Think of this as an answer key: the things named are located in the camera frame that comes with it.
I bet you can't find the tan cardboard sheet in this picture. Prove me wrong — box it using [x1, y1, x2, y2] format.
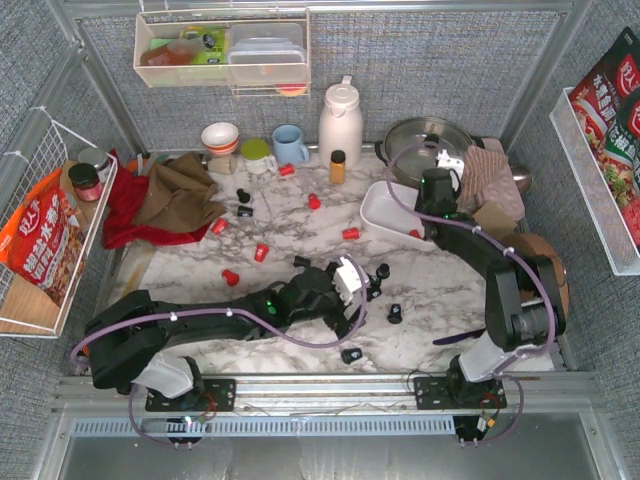
[472, 201, 517, 240]

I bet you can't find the white plastic storage basket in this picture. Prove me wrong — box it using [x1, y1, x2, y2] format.
[360, 181, 436, 252]

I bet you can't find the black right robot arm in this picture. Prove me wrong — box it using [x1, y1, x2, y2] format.
[414, 167, 566, 402]

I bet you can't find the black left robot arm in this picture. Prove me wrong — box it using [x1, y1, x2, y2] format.
[86, 267, 360, 390]

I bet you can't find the black capsule cluster bottom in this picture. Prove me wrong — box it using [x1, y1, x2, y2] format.
[367, 288, 382, 301]

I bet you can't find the pink striped towel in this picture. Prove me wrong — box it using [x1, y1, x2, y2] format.
[457, 146, 508, 208]

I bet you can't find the steel pot with glass lid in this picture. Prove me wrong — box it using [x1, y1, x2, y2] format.
[374, 117, 484, 188]

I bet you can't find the pink silicone mould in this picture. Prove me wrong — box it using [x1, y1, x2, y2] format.
[475, 138, 525, 222]

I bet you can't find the red capsule middle left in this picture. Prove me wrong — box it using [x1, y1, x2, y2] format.
[254, 244, 270, 263]

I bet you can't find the black capsule cluster top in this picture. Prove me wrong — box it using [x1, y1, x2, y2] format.
[376, 263, 390, 280]

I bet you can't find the red capsule right centre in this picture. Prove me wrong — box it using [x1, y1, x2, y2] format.
[342, 227, 361, 240]

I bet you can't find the steel ladle bowl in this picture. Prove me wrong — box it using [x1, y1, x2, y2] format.
[510, 165, 533, 195]

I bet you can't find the red capsule upper centre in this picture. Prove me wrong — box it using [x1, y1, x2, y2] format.
[308, 193, 321, 210]

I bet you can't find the orange spice bottle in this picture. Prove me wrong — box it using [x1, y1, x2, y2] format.
[329, 150, 346, 184]

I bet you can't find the round wooden board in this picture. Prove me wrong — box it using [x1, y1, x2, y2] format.
[502, 233, 570, 316]

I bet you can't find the black capsule top lying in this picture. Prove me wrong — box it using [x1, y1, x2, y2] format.
[236, 205, 254, 218]

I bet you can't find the red capsule by cloth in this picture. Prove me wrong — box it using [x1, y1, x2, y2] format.
[211, 218, 229, 235]

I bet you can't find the black capsule upright top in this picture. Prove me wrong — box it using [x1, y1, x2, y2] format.
[236, 189, 251, 204]

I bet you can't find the white thermos jug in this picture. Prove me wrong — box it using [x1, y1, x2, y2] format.
[318, 76, 364, 171]

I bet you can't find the red capsule near mug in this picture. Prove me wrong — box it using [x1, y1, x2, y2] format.
[279, 164, 295, 176]

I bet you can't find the green lidded white cup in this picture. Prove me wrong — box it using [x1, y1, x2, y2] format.
[241, 138, 277, 175]

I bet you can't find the small beige pepper jar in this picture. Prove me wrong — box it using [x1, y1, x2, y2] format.
[207, 155, 237, 175]

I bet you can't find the blue mug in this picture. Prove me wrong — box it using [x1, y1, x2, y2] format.
[272, 125, 310, 165]

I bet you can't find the brown cloth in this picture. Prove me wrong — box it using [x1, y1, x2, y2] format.
[132, 152, 226, 233]

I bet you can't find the white striped bowl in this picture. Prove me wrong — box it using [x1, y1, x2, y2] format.
[200, 122, 239, 155]

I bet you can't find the red seasoning packet right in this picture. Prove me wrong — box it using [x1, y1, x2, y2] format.
[569, 27, 639, 246]

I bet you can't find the red cloth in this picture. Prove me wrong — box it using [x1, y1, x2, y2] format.
[103, 166, 218, 249]

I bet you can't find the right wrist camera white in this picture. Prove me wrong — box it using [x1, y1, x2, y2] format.
[436, 149, 464, 171]

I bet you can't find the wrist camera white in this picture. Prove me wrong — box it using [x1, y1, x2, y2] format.
[436, 149, 464, 171]
[333, 256, 370, 305]

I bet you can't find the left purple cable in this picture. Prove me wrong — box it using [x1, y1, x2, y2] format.
[69, 253, 371, 446]

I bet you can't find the purple cable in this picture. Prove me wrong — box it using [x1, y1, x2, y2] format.
[69, 253, 371, 446]
[385, 142, 559, 446]

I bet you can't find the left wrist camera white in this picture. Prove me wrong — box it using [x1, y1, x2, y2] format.
[333, 256, 370, 305]

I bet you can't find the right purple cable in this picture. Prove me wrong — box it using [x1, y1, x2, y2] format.
[385, 142, 559, 446]

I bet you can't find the purple spatula handle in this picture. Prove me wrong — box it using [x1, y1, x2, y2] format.
[433, 328, 485, 346]

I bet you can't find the white wire basket right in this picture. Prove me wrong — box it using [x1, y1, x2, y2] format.
[549, 87, 639, 276]

